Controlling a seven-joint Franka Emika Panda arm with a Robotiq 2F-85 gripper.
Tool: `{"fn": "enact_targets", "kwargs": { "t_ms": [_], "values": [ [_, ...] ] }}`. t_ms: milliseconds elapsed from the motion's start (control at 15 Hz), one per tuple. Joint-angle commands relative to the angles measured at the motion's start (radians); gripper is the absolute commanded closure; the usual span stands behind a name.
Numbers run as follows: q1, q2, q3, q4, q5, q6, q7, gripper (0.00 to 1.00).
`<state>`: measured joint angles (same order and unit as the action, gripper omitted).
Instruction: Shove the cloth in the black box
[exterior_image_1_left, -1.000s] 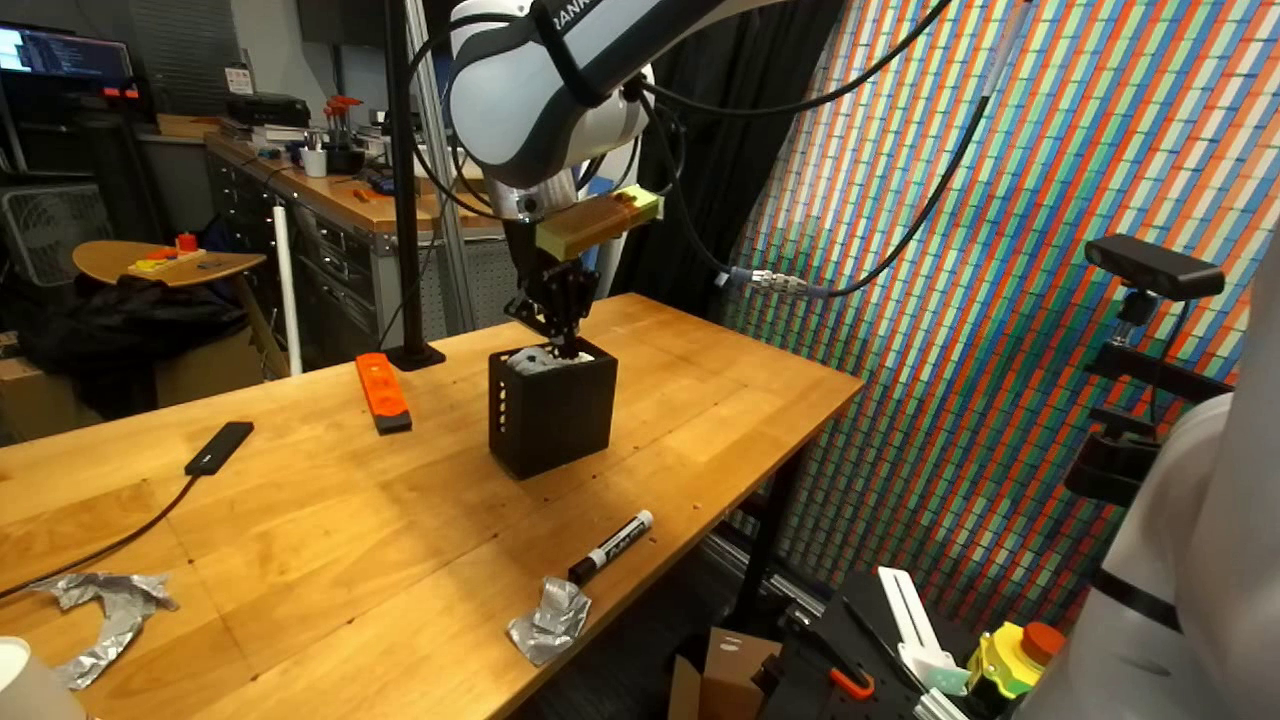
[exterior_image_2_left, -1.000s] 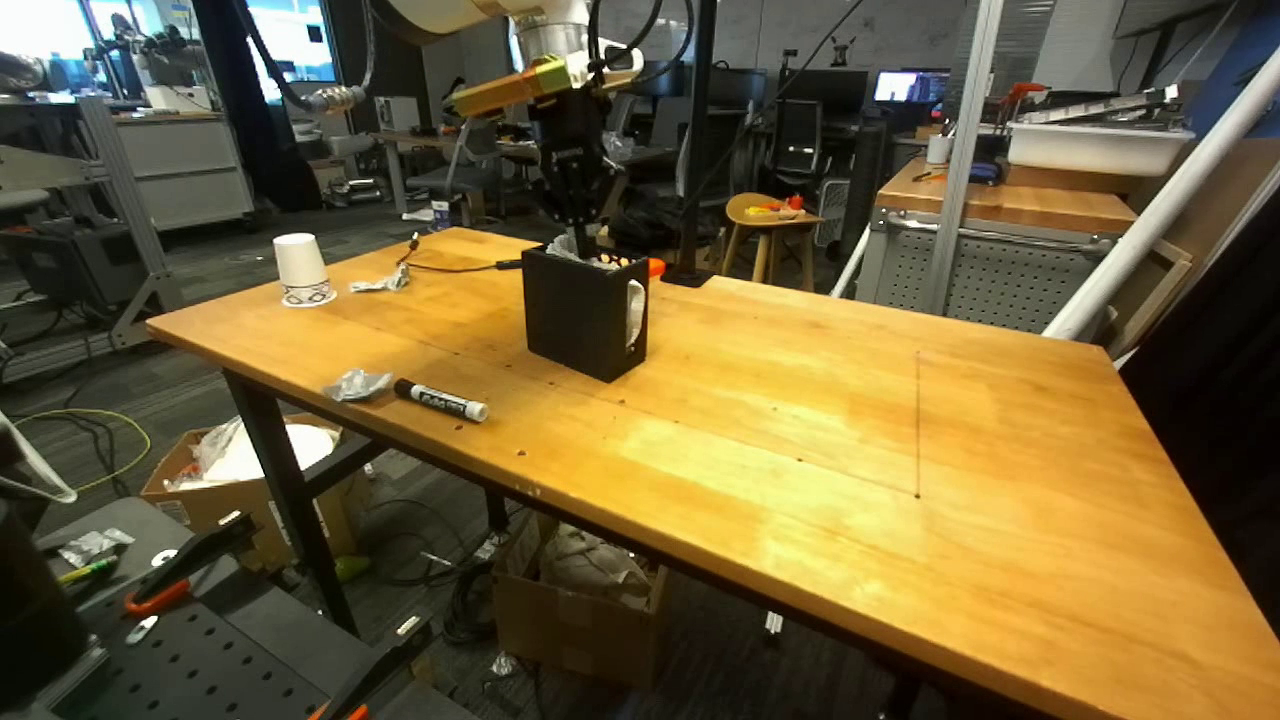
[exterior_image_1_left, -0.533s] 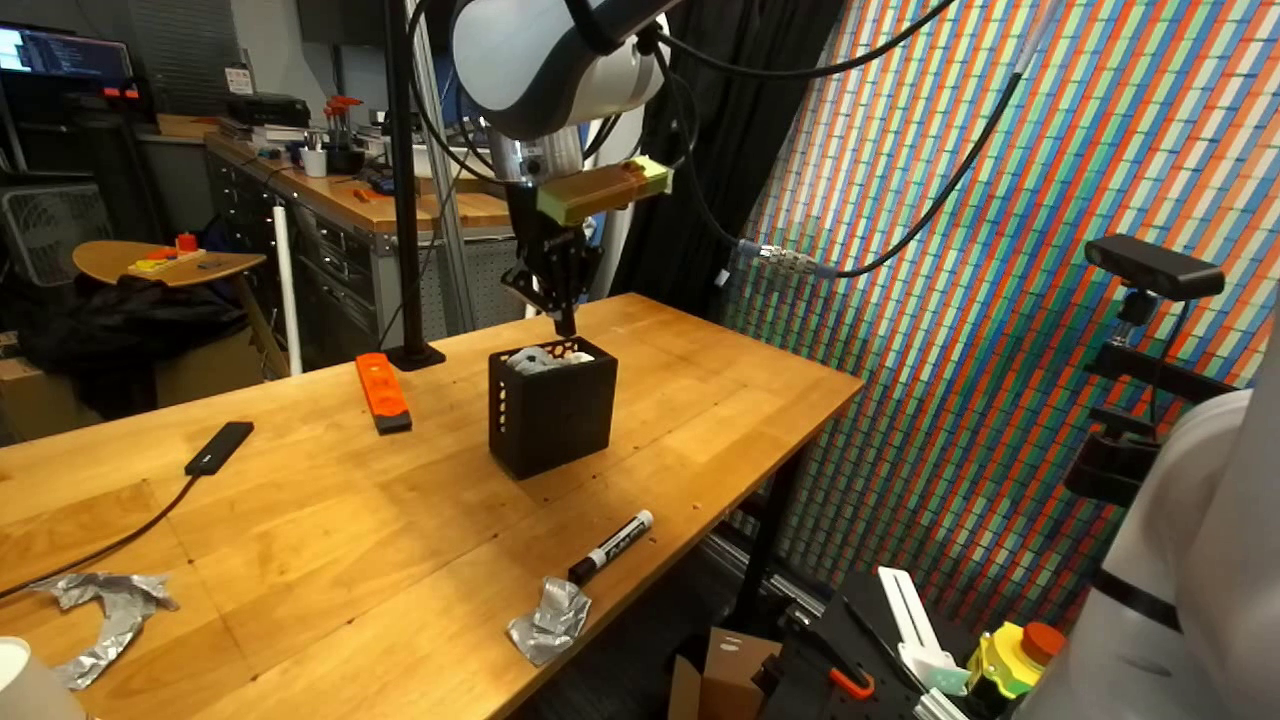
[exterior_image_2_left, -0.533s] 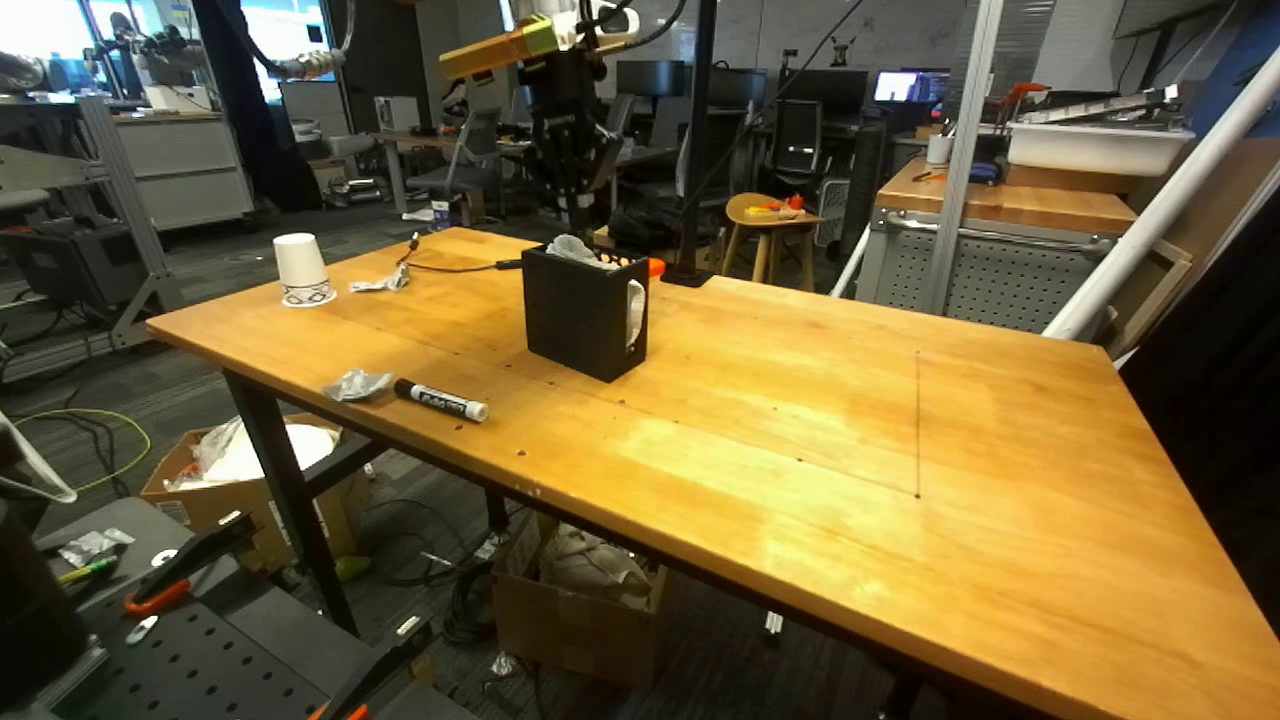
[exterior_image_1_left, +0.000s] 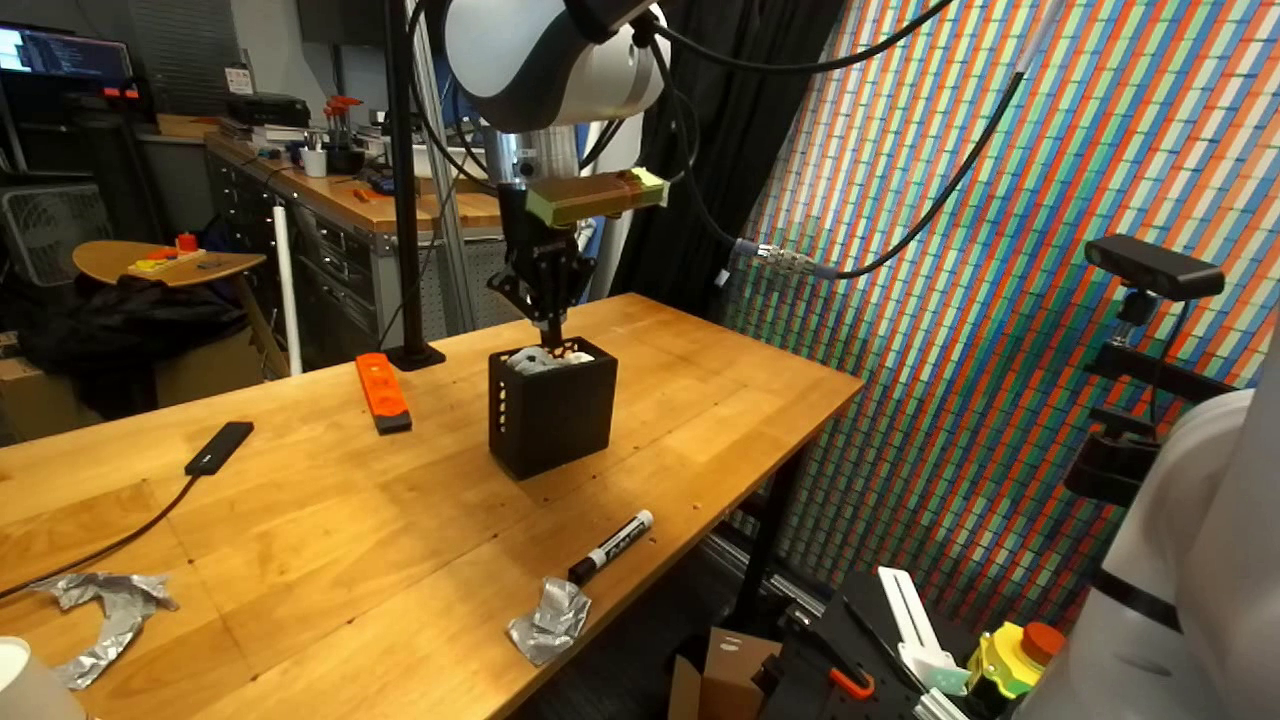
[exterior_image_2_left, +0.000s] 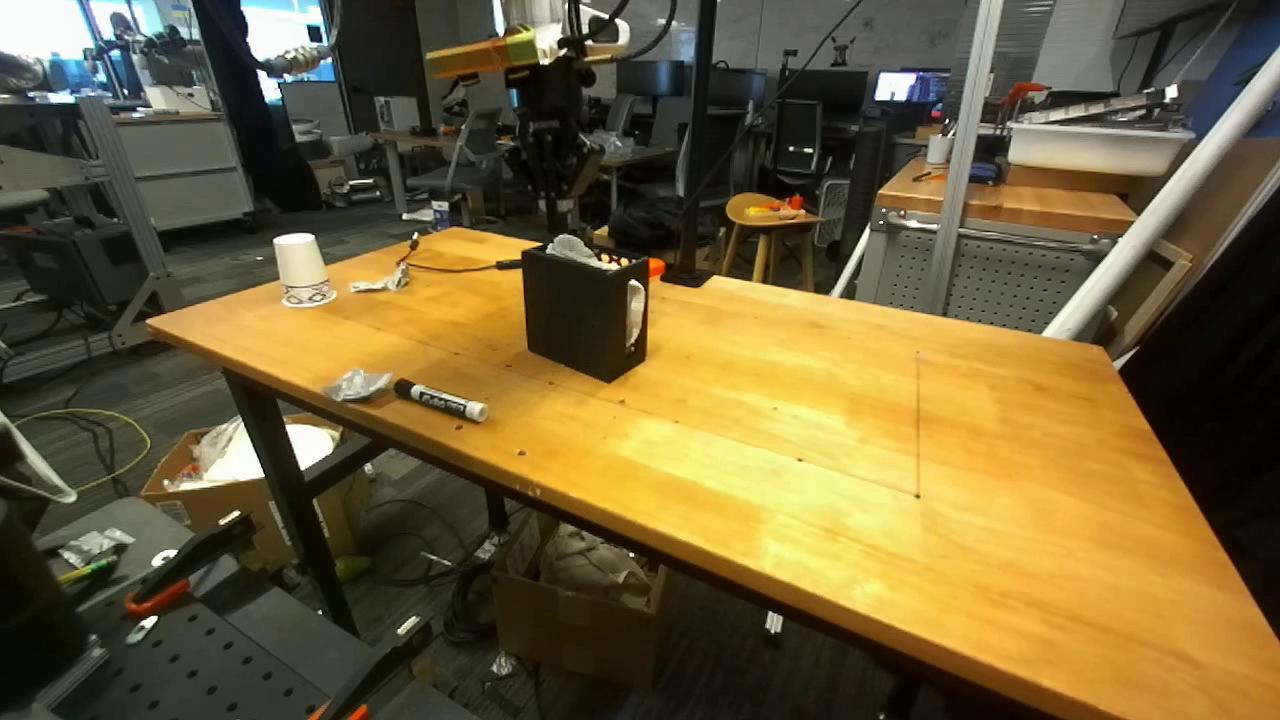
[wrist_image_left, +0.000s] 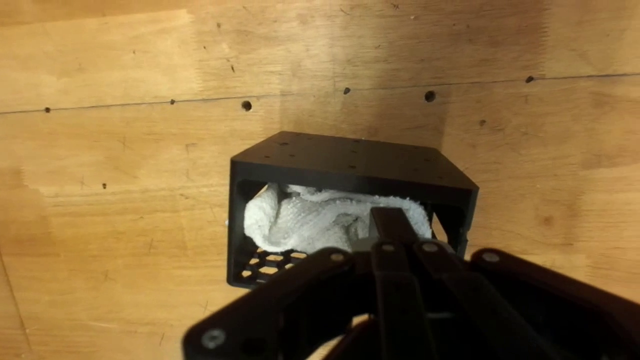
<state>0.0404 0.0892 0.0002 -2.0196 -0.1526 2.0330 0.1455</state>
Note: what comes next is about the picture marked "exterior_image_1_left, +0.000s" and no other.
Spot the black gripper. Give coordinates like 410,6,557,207
485,182,593,352

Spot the black perforated box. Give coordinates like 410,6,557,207
485,337,620,482

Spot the orange and black block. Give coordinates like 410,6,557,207
353,349,417,436

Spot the black vertical pole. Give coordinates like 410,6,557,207
380,0,450,370

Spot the black and white marker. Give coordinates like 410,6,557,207
566,503,661,586

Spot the wooden workbench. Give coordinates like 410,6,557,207
204,133,505,366

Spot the thin white pole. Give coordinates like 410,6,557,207
267,202,310,381

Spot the small crumpled foil piece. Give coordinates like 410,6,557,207
505,576,597,670

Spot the flat black device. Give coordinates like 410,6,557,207
179,415,255,478

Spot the round wooden stool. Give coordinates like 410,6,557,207
67,232,273,293

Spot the multicoloured striped backdrop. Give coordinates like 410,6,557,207
725,0,1280,646

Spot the large crumpled foil piece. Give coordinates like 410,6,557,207
32,566,179,692

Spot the lit computer monitor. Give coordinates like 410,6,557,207
0,21,135,89

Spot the yellow red emergency button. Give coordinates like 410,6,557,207
965,614,1073,703

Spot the person in white shirt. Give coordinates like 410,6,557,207
1019,323,1280,720

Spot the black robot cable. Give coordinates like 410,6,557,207
637,0,1031,288

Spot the silver metal rail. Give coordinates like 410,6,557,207
702,533,861,619

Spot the orange handled black clamp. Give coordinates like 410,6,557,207
795,609,881,703

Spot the thin black device cable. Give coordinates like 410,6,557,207
0,470,204,604

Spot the black camera on stand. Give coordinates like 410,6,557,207
1060,232,1229,511

